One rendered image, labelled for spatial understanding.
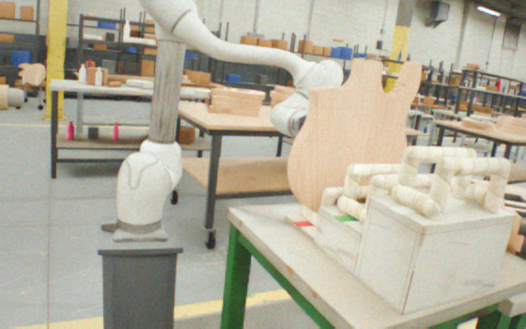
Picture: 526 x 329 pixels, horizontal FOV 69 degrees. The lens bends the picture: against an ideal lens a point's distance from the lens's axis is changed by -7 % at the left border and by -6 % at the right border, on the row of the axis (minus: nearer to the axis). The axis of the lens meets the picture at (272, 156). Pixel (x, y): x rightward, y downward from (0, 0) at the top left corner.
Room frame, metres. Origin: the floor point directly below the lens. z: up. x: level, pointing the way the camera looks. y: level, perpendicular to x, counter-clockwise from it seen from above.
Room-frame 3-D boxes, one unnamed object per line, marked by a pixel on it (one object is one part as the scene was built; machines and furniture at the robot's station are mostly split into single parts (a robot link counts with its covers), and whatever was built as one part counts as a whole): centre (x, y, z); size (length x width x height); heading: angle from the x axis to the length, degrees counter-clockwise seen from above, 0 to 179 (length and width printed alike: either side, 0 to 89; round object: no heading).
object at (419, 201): (0.70, -0.27, 1.12); 0.11 x 0.03 x 0.03; 28
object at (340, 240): (0.89, -0.28, 0.98); 0.27 x 0.16 x 0.09; 118
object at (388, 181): (0.85, -0.30, 1.12); 0.20 x 0.03 x 0.03; 117
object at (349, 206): (0.84, -0.19, 1.04); 0.11 x 0.03 x 0.03; 28
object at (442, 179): (0.67, -0.29, 1.15); 0.03 x 0.03 x 0.09
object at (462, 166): (0.71, -0.37, 1.20); 0.20 x 0.03 x 0.03; 117
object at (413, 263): (0.75, -0.35, 1.02); 0.27 x 0.15 x 0.17; 118
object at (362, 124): (1.03, -0.20, 1.17); 0.35 x 0.04 x 0.40; 118
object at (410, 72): (1.09, -0.32, 1.33); 0.07 x 0.04 x 0.10; 118
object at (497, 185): (0.75, -0.44, 1.15); 0.03 x 0.03 x 0.09
